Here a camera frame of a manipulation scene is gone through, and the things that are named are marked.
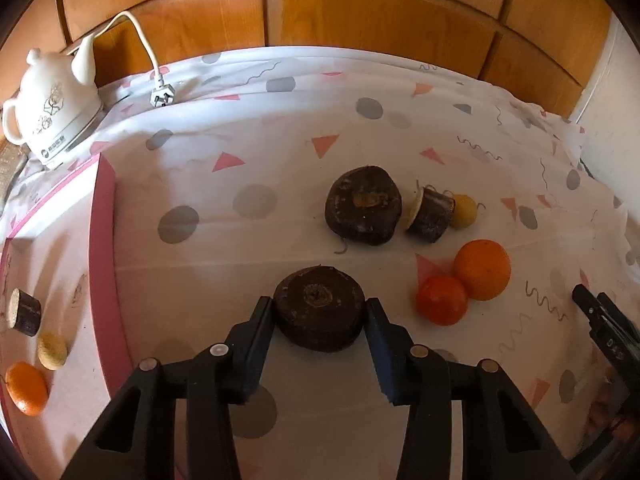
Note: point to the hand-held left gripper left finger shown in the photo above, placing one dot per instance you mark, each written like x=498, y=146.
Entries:
x=257, y=345

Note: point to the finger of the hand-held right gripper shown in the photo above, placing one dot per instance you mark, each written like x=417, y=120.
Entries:
x=612, y=332

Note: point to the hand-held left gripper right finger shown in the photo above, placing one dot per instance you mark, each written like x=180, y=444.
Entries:
x=385, y=355

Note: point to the dark brown water chestnut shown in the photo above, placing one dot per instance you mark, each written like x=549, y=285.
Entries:
x=363, y=205
x=317, y=310

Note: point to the red tomato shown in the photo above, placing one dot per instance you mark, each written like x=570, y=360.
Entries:
x=442, y=300

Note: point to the stemless orange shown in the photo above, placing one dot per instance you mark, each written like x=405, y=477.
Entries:
x=482, y=270

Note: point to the dark sugarcane piece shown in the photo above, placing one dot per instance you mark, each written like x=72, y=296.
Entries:
x=432, y=215
x=25, y=312

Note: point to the pale yellow potato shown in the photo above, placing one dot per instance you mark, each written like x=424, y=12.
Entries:
x=465, y=212

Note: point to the small round longan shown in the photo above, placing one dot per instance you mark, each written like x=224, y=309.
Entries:
x=52, y=351

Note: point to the pink cardboard box tray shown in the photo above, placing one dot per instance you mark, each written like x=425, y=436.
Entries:
x=55, y=240

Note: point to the orange with long stem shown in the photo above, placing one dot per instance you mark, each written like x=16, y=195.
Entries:
x=27, y=389

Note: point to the white patterned tablecloth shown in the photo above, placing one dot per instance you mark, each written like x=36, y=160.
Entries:
x=300, y=125

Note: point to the white ceramic electric kettle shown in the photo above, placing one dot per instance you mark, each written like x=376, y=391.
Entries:
x=55, y=110

